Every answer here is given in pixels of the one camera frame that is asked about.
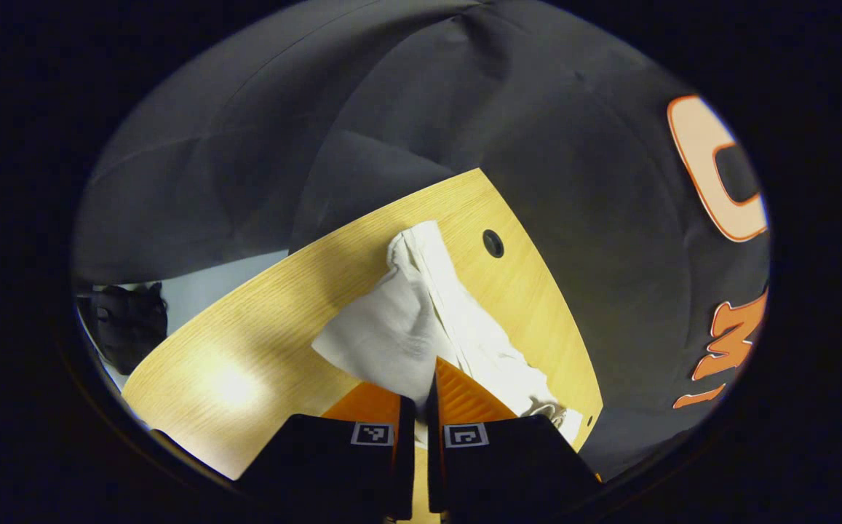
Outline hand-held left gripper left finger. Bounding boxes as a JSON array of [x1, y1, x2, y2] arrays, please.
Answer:
[[237, 382, 417, 522]]

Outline white jeans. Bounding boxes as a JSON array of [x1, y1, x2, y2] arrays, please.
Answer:
[[311, 221, 586, 446]]

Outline black backdrop cloth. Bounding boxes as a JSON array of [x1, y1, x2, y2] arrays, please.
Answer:
[[71, 0, 772, 483]]

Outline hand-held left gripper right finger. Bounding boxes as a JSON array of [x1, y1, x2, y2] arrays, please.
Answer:
[[426, 356, 603, 515]]

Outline black bundle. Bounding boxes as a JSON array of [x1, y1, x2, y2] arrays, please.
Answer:
[[77, 282, 170, 376]]

